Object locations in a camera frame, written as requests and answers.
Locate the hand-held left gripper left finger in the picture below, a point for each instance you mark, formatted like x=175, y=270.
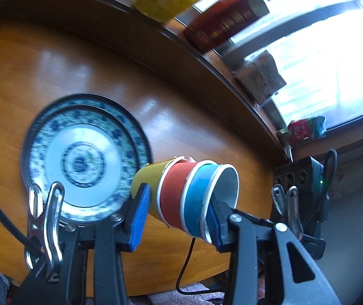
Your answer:
x=138, y=219

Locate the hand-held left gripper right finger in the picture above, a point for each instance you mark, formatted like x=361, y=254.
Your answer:
x=213, y=228

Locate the blue cup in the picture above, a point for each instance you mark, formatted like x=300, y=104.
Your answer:
x=197, y=193

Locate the orange cup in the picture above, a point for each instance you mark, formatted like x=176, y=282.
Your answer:
x=171, y=197

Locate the yellow cup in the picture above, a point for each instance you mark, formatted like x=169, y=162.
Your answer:
x=149, y=174

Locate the medium blue floral plate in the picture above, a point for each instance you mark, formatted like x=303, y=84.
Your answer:
x=73, y=139

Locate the large blue floral plate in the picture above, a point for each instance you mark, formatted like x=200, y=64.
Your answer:
x=86, y=99

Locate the metal spring clip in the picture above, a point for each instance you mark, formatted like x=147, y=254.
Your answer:
x=295, y=216
x=50, y=247

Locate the green and red snack bag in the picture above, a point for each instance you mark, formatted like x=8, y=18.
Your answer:
x=305, y=130

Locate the clear plastic packet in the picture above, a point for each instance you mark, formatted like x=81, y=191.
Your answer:
x=260, y=76

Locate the red liquor bottle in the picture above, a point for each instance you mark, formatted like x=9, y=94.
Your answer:
x=222, y=25

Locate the wooden windowsill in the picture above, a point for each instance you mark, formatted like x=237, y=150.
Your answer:
x=137, y=35

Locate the grey window frame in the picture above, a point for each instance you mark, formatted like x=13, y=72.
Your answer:
x=311, y=14

